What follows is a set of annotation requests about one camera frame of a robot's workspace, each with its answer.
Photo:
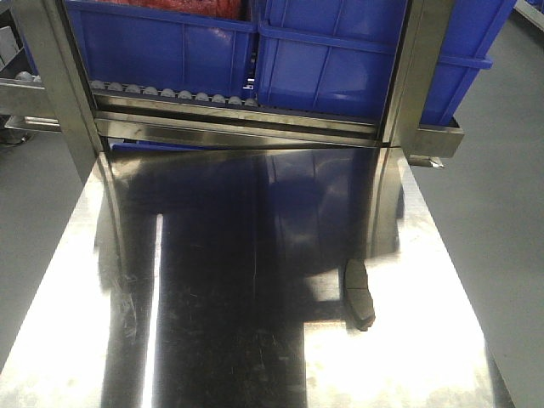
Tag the grey brake pad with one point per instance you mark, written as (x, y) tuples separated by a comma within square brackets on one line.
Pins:
[(357, 295)]

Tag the right blue plastic bin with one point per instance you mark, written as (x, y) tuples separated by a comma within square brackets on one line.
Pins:
[(336, 57)]

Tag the blue plastic bin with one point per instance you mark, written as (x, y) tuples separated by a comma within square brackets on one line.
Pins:
[(164, 49), (336, 57)]

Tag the left blue plastic bin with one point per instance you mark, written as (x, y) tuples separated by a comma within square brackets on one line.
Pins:
[(164, 49)]

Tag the red material in bin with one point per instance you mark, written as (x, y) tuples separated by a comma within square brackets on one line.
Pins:
[(227, 9)]

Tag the stainless steel roller rack frame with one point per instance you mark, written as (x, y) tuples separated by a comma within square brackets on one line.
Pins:
[(63, 101)]

